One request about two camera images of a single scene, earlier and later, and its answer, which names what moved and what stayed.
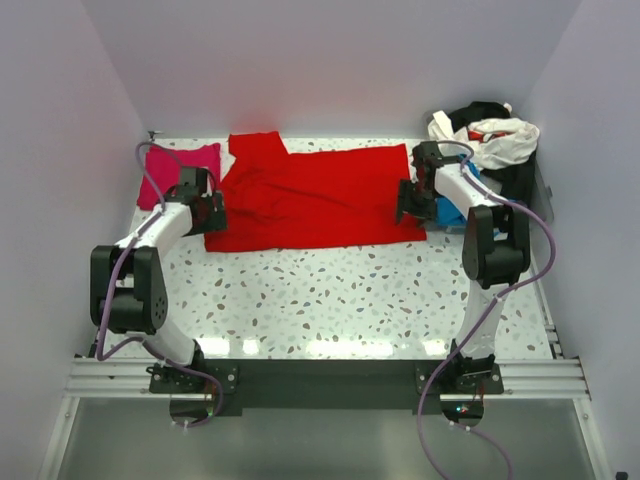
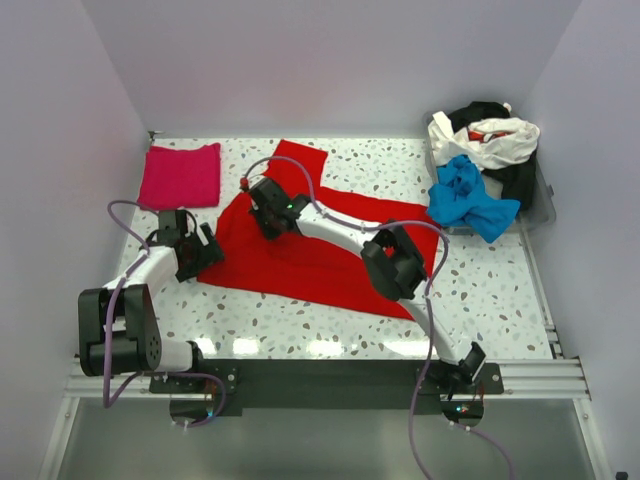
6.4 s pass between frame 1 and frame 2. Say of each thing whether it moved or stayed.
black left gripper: moved
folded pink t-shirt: stayed
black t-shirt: stayed
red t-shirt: moved
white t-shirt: stayed
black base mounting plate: stayed
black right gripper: moved
